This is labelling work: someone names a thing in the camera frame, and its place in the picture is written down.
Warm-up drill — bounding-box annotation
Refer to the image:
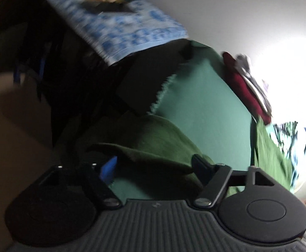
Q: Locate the white folded garment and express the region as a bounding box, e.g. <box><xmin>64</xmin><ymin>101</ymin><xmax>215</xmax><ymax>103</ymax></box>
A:
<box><xmin>235</xmin><ymin>54</ymin><xmax>272</xmax><ymax>116</ymax></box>

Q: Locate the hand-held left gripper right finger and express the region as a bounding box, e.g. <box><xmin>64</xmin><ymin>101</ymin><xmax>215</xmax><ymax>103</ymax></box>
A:
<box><xmin>192</xmin><ymin>154</ymin><xmax>275</xmax><ymax>208</ymax></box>

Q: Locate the blue patterned cloth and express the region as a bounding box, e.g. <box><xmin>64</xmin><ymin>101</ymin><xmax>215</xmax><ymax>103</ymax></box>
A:
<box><xmin>47</xmin><ymin>0</ymin><xmax>190</xmax><ymax>66</ymax></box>

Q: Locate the green white striped sweater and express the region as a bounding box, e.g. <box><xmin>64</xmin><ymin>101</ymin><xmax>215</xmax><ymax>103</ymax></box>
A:
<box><xmin>61</xmin><ymin>114</ymin><xmax>296</xmax><ymax>197</ymax></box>

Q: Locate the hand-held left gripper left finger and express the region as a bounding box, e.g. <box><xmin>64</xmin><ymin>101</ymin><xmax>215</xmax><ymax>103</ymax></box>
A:
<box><xmin>39</xmin><ymin>156</ymin><xmax>122</xmax><ymax>209</ymax></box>

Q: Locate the green white thin-striped shirt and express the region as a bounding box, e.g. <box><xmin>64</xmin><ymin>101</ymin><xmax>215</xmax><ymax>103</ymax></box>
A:
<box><xmin>271</xmin><ymin>121</ymin><xmax>306</xmax><ymax>187</ymax></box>

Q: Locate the dark red folded sweater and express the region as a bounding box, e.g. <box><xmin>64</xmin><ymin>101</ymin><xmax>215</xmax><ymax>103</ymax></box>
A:
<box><xmin>222</xmin><ymin>52</ymin><xmax>272</xmax><ymax>125</ymax></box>

